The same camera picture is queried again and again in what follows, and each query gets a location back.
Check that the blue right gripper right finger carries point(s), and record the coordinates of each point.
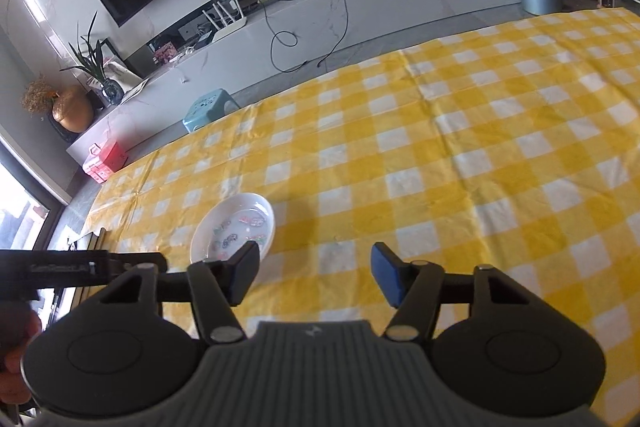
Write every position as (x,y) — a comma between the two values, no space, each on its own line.
(412,289)

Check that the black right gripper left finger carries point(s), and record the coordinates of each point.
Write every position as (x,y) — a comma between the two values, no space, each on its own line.
(216,287)

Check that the small white patterned plate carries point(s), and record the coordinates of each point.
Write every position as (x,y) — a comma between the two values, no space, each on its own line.
(241,218)

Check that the pink storage box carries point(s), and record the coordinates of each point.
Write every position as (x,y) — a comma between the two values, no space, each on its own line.
(104,160)

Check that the golden round vase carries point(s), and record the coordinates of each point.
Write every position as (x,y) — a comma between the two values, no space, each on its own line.
(72,110)

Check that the yellow checkered tablecloth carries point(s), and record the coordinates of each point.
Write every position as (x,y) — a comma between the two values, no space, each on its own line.
(515,145)

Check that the light blue plastic stool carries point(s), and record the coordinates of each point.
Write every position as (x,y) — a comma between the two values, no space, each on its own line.
(209,108)

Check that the green leafy plant in glass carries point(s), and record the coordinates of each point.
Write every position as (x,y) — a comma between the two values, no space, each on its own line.
(88,56)

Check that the white wifi router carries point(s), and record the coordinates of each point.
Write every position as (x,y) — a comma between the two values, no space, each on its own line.
(225,18)

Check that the white tv cabinet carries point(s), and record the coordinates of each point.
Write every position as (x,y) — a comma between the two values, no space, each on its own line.
(286,34)

